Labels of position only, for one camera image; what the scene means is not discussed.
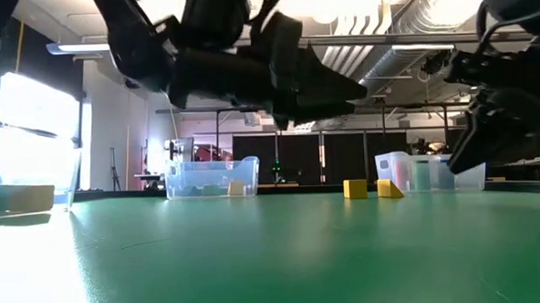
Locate black horizontal pipe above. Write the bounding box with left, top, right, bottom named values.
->
left=153, top=94, right=470, bottom=122

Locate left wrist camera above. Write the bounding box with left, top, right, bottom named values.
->
left=183, top=0, right=254, bottom=51

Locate green table mat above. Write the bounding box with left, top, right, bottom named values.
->
left=0, top=178, right=540, bottom=303

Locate yellow cylinder block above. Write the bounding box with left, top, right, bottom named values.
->
left=5, top=183, right=57, bottom=214

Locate yellow wedge block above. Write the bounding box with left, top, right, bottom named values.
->
left=375, top=178, right=405, bottom=200

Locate yellow hanging strap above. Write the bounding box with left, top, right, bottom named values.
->
left=14, top=23, right=28, bottom=75

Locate ceiling light strip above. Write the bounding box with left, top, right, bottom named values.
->
left=46, top=39, right=111, bottom=57

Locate silver rig beam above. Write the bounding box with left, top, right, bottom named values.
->
left=298, top=24, right=535, bottom=50

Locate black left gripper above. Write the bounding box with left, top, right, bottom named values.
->
left=163, top=9, right=369, bottom=135

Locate clear plastic bin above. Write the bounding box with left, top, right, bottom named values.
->
left=0, top=144, right=86, bottom=215
left=373, top=147, right=489, bottom=196
left=162, top=154, right=262, bottom=202

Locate blue cylinder block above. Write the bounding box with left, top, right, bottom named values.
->
left=436, top=157, right=457, bottom=191

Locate black tripod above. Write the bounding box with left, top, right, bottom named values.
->
left=109, top=146, right=123, bottom=193

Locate yellow cube block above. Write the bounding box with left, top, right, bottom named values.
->
left=342, top=178, right=369, bottom=201

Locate red cylinder block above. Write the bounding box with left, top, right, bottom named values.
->
left=391, top=159, right=412, bottom=193

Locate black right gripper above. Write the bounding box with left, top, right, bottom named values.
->
left=442, top=38, right=540, bottom=175

